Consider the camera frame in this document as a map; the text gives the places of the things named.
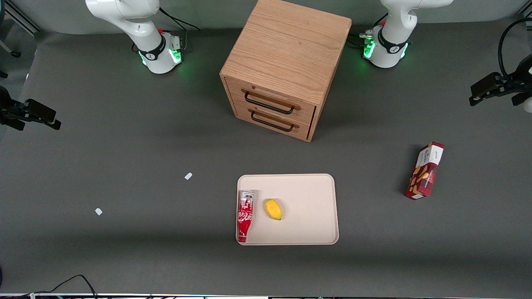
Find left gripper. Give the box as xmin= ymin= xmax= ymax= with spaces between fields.
xmin=470 ymin=54 xmax=532 ymax=113

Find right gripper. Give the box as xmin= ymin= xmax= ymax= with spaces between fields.
xmin=0 ymin=85 xmax=62 ymax=131

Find red cookie box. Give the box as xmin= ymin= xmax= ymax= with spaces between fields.
xmin=405 ymin=142 xmax=445 ymax=201

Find beige plastic tray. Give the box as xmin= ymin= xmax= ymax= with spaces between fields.
xmin=236 ymin=174 xmax=340 ymax=246

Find wooden drawer cabinet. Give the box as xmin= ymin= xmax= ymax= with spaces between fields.
xmin=219 ymin=0 xmax=352 ymax=142

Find red soda can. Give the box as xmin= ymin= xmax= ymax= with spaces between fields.
xmin=237 ymin=190 xmax=255 ymax=243

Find yellow lemon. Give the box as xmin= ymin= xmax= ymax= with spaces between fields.
xmin=265 ymin=199 xmax=283 ymax=221

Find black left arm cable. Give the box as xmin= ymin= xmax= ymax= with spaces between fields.
xmin=498 ymin=18 xmax=532 ymax=80

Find aluminium frame rail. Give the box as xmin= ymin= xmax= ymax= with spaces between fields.
xmin=3 ymin=0 xmax=43 ymax=34

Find black right arm base cable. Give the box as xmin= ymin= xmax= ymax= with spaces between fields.
xmin=159 ymin=7 xmax=200 ymax=32

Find black cable at table edge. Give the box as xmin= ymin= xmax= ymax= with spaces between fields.
xmin=25 ymin=274 xmax=99 ymax=298

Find wooden drawer with long handle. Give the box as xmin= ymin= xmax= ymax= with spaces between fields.
xmin=226 ymin=78 xmax=317 ymax=125

